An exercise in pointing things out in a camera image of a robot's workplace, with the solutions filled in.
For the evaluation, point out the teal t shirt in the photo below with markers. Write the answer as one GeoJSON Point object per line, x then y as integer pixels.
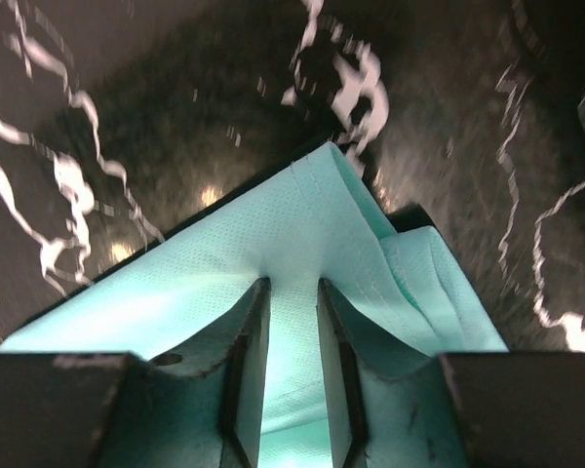
{"type": "Point", "coordinates": [313, 220]}

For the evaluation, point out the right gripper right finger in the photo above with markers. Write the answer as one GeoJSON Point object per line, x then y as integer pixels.
{"type": "Point", "coordinates": [392, 406]}

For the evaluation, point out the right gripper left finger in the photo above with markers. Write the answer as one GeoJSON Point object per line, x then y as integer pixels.
{"type": "Point", "coordinates": [197, 405]}

